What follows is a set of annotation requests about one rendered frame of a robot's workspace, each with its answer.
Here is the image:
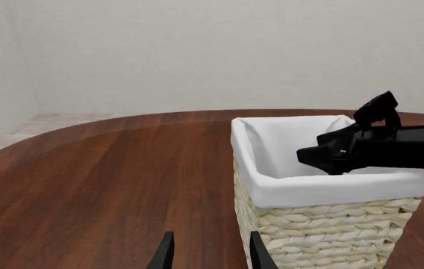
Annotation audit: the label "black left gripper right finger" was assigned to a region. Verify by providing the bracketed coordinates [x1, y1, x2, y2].
[249, 231, 279, 269]

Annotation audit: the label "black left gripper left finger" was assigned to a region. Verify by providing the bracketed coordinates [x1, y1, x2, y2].
[147, 231, 175, 269]

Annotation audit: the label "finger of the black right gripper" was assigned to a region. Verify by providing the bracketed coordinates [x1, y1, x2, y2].
[316, 123, 362, 148]
[296, 143, 355, 176]

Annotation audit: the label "woven basket with white liner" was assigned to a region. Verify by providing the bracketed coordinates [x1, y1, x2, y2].
[230, 114, 424, 269]

